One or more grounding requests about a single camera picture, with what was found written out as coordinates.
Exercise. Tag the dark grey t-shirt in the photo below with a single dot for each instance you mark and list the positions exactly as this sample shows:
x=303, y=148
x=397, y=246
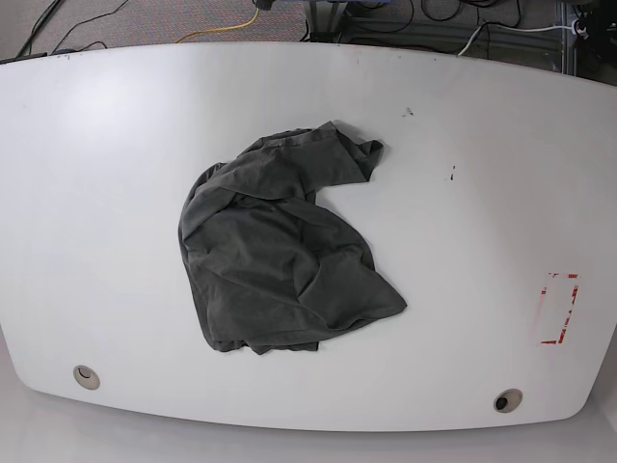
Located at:
x=269, y=268

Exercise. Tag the red tape rectangle marking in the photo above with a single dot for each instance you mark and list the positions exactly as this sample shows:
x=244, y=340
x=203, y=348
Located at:
x=556, y=304

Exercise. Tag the right table cable grommet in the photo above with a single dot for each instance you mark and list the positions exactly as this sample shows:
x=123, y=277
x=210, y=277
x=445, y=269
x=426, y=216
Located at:
x=508, y=401

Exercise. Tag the table cable grommet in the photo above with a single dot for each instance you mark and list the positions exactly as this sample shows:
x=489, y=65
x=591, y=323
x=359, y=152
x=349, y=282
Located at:
x=508, y=401
x=86, y=378

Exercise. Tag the left table cable grommet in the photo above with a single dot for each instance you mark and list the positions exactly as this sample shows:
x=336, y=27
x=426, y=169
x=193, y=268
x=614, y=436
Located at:
x=86, y=378

